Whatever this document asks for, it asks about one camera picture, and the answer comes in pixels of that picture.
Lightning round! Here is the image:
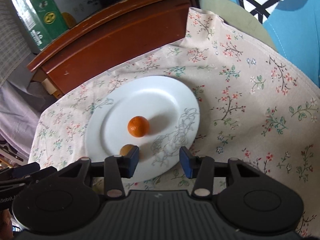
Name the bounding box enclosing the small yellow-brown kiwi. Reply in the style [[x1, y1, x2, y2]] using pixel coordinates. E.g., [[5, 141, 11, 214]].
[[119, 144, 133, 156]]

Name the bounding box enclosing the orange mandarin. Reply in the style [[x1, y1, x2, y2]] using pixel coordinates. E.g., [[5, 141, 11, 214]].
[[127, 116, 150, 138]]

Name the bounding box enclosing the white ceramic plate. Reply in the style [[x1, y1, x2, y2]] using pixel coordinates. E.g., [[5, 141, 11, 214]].
[[85, 76, 200, 183]]

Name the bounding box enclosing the floral tablecloth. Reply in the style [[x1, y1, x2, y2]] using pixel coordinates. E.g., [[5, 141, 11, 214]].
[[29, 8, 319, 236]]

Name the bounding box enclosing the lilac checked cloth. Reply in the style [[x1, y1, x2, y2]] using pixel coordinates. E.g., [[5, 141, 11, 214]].
[[1, 0, 56, 158]]

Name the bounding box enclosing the dark red wooden cabinet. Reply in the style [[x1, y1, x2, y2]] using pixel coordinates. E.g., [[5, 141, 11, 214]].
[[28, 0, 199, 98]]

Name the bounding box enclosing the green milk carton box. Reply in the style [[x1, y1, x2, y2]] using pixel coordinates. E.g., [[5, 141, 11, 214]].
[[11, 0, 68, 51]]

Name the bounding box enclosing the blue patterned fabric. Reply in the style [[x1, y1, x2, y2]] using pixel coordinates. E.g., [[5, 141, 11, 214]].
[[199, 0, 320, 86]]

